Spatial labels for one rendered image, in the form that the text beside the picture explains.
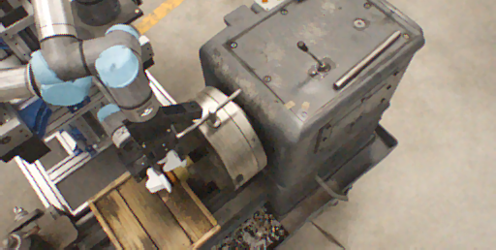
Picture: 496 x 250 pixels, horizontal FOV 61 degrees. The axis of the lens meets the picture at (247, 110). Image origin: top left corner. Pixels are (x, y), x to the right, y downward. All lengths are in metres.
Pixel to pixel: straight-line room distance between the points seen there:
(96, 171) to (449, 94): 2.14
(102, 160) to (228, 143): 1.31
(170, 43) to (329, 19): 1.75
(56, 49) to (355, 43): 0.84
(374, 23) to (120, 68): 0.85
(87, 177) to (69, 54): 1.50
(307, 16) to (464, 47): 1.93
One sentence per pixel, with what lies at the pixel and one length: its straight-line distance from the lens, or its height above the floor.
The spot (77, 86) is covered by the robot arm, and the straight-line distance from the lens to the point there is 1.15.
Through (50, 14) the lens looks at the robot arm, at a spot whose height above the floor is 1.63.
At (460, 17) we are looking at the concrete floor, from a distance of 3.34.
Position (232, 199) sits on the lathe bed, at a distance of 1.50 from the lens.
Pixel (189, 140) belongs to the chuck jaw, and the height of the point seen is 1.14.
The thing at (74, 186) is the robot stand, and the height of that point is 0.21.
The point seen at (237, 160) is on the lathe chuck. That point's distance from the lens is 1.21.
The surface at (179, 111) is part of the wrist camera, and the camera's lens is 0.96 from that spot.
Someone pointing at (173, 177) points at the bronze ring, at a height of 1.11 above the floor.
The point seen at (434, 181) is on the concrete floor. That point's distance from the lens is 2.62.
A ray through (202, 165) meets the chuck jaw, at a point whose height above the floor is 1.11.
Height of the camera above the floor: 2.29
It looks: 61 degrees down
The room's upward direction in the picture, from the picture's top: 3 degrees counter-clockwise
